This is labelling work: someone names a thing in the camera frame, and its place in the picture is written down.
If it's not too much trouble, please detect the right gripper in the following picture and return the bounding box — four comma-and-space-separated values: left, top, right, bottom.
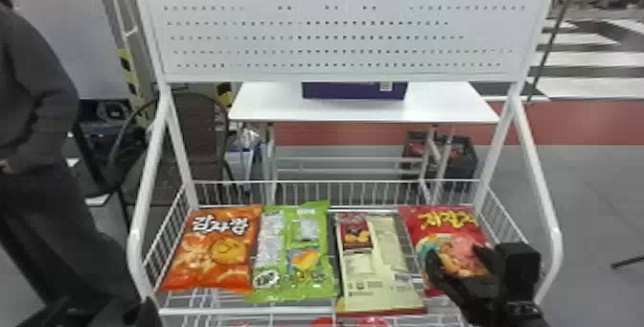
425, 244, 506, 327

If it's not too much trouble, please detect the red snack packet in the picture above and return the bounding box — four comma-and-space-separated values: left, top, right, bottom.
398, 204, 492, 298

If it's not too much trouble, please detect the beige snack packet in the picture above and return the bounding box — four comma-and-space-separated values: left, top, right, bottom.
333, 211, 427, 316

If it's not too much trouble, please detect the black crate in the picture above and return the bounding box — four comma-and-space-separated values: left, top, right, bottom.
401, 131, 479, 193

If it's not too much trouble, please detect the green snack packet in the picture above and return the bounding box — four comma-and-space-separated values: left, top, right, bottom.
244, 199, 339, 305

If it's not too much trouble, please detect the white side table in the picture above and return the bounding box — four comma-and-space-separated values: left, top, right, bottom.
228, 81, 501, 205

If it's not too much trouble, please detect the purple box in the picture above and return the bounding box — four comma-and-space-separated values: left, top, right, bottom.
301, 82, 409, 102

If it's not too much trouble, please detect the orange snack packet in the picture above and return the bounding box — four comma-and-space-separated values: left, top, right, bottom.
159, 203, 264, 294

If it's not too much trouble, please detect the dark chair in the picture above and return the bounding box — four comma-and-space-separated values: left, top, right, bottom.
106, 91, 239, 207

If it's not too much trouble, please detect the person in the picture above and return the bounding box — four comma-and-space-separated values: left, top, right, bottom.
0, 0, 140, 327

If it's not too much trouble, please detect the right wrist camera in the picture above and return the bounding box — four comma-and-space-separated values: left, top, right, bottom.
494, 241, 543, 303

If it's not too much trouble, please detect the white wire rack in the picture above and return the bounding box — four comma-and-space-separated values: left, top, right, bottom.
126, 0, 564, 327

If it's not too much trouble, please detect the striped post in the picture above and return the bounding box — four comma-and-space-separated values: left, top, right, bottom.
117, 48, 143, 109

